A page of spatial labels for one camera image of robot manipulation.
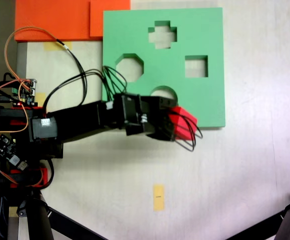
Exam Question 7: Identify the red base plate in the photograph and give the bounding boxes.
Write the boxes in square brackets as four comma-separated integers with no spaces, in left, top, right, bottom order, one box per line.
[9,166,49,188]

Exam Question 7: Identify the plain yellow tape piece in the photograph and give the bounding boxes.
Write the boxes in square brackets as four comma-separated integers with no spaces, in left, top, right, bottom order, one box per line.
[8,206,20,219]
[35,92,47,104]
[44,41,74,52]

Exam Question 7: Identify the black elbow wire bundle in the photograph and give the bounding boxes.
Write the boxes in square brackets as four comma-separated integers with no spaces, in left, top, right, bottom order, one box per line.
[101,65,129,101]

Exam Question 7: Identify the black circuit board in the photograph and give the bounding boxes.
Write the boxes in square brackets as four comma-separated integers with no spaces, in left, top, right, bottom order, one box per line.
[0,133,18,159]

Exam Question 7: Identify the yellow tape strip with mark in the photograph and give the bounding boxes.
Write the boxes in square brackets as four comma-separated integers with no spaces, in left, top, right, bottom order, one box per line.
[152,184,166,212]

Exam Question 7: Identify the black gripper wire loops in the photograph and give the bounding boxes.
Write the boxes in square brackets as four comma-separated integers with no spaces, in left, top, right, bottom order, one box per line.
[169,111,204,153]

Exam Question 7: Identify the large flat orange block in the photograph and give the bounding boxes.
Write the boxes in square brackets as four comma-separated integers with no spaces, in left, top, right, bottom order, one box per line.
[14,0,105,42]

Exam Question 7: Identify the red square block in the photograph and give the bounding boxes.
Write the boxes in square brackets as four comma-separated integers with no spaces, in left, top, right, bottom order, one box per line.
[168,105,199,141]

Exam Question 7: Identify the long black cable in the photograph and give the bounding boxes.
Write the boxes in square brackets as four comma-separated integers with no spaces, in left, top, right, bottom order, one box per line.
[43,38,103,116]

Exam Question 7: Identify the green circuit board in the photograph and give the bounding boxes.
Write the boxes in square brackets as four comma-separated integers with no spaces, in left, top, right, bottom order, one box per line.
[10,78,39,106]

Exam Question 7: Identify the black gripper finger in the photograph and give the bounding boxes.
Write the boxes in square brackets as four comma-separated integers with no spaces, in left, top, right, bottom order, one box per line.
[159,96,180,112]
[149,119,177,143]

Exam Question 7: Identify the thick black tripod leg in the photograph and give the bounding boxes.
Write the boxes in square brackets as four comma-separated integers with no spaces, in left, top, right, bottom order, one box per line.
[17,191,55,240]

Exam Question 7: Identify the long orange wire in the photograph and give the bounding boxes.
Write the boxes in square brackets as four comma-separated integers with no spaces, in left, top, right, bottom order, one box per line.
[3,26,69,134]

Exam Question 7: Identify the green board with shaped holes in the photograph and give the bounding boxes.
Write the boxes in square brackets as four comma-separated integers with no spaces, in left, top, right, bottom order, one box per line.
[101,7,227,130]

